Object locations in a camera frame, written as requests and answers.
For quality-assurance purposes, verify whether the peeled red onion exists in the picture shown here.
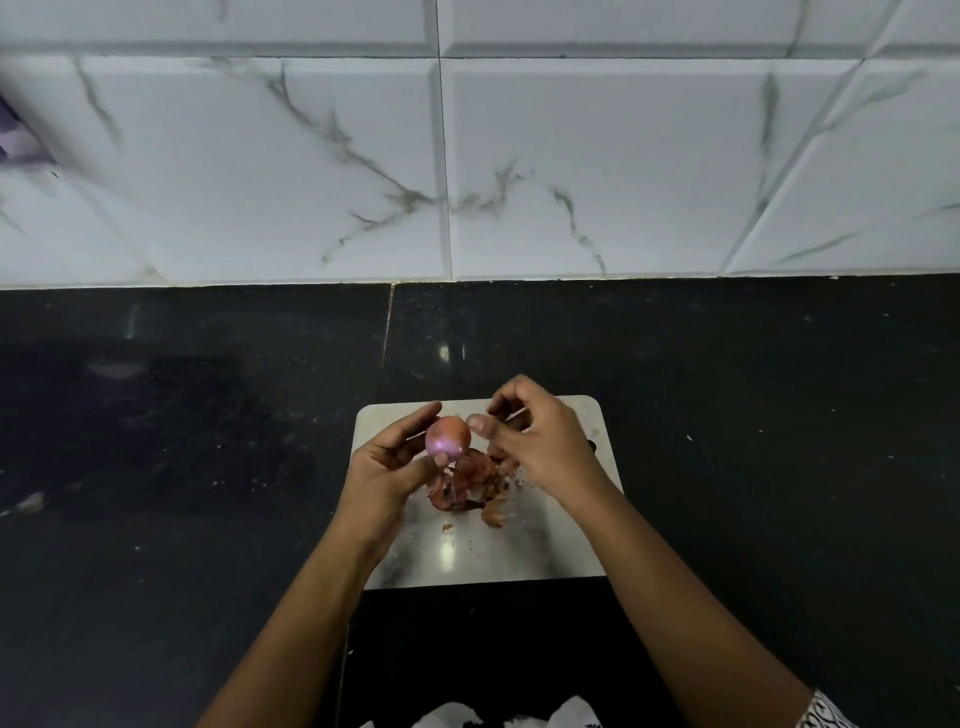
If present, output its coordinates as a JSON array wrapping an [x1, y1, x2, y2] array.
[[425, 417, 473, 459]]

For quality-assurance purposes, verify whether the person's left forearm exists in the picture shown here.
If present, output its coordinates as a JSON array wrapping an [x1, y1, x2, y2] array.
[[196, 521, 393, 728]]

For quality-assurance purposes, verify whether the steel cutting board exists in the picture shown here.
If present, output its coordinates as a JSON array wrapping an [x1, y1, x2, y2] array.
[[350, 395, 625, 591]]

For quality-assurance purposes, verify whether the white patterned garment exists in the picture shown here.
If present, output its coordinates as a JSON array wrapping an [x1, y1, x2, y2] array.
[[358, 696, 603, 728]]

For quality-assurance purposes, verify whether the person's left hand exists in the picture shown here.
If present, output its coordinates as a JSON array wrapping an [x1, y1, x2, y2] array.
[[328, 402, 450, 561]]

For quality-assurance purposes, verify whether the person's right forearm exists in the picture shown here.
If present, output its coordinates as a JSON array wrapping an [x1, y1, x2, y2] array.
[[564, 486, 816, 728]]

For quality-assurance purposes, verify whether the white patterned sleeve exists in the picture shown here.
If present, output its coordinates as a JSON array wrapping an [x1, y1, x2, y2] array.
[[797, 689, 858, 728]]

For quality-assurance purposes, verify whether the person's right hand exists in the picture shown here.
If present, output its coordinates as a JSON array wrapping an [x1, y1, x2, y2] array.
[[465, 374, 615, 519]]

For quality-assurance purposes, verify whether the pile of onion peels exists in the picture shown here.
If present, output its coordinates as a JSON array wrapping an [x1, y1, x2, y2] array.
[[426, 448, 528, 531]]

